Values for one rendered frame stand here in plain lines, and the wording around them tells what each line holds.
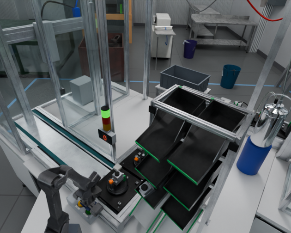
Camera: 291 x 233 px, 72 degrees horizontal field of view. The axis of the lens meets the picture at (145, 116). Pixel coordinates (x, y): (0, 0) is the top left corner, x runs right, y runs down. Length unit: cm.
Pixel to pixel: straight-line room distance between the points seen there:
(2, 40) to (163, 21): 441
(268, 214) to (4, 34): 209
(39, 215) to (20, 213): 115
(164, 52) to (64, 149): 463
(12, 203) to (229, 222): 217
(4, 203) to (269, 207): 249
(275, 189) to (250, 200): 23
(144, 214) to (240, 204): 68
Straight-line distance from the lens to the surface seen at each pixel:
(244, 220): 151
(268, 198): 168
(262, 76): 171
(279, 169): 192
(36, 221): 148
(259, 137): 153
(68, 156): 166
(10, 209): 272
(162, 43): 580
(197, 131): 80
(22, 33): 181
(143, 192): 98
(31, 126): 205
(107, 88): 113
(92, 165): 155
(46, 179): 84
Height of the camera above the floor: 208
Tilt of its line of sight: 36 degrees down
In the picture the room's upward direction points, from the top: 2 degrees clockwise
